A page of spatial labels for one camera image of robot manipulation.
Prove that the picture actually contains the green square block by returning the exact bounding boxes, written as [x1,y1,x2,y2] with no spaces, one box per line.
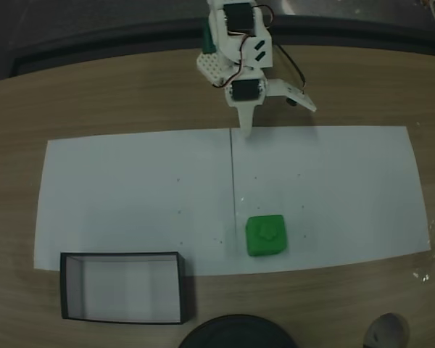
[244,214,288,258]

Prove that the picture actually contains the dark brown open box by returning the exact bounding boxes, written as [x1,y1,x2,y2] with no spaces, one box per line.
[59,251,188,324]

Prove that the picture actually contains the white paper sheet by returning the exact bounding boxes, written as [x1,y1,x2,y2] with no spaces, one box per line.
[230,125,432,276]
[33,128,239,277]

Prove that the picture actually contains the grey rounded object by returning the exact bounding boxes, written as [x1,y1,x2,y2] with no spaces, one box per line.
[363,312,411,348]

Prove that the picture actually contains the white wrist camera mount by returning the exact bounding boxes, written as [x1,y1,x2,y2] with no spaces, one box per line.
[266,78,317,112]

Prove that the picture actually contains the black round stand base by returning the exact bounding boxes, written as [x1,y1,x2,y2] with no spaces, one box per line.
[178,313,299,348]

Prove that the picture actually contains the black camera cable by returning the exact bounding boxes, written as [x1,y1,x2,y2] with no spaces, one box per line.
[275,43,309,96]

